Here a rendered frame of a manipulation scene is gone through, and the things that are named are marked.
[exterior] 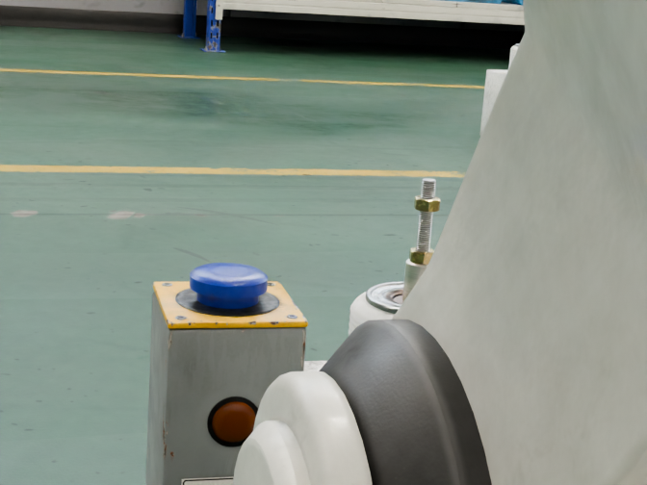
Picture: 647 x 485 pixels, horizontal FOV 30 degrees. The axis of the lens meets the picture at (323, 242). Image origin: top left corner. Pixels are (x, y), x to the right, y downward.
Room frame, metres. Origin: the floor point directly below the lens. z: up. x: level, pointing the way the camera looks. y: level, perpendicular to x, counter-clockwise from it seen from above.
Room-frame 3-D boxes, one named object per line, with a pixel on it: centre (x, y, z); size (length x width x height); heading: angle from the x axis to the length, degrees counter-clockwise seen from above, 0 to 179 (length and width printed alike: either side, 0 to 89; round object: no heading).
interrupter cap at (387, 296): (0.83, -0.07, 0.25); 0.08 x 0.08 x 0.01
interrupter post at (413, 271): (0.83, -0.07, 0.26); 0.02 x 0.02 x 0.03
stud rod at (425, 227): (0.83, -0.07, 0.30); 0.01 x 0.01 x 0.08
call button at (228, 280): (0.60, 0.05, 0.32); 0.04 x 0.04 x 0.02
